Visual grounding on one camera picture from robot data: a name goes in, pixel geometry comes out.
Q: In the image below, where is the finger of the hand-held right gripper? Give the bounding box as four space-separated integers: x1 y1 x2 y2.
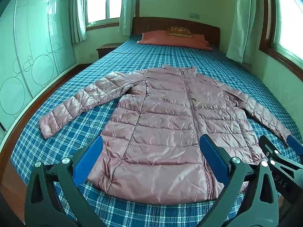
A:
287 136 303 157
258 135 303 179

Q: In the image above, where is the dark wooden headboard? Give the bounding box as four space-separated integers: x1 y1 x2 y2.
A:
131 17 221 50

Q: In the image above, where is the salmon pink pillow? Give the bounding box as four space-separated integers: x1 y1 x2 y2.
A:
137 31 213 51

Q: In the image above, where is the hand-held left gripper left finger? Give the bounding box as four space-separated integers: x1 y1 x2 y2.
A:
24 136 105 227

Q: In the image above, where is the bed with blue plaid sheet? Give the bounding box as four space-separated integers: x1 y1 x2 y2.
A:
9 34 303 227

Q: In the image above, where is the pink quilted down jacket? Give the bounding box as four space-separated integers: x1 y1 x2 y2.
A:
38 64 291 200

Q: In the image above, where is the small brown patterned cushion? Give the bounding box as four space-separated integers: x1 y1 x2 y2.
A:
167 27 193 37

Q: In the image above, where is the pale green curtain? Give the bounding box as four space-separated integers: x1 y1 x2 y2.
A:
70 0 87 43
226 0 261 64
119 0 141 37

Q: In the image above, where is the white wardrobe with circle pattern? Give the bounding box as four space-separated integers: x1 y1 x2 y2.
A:
0 0 80 133

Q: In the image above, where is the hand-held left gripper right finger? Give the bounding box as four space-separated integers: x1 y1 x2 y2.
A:
199 134 280 227

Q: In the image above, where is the wooden framed window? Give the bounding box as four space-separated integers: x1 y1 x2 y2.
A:
82 0 123 31
259 0 303 76

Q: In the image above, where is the wooden nightstand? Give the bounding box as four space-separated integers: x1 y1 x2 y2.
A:
96 43 123 59

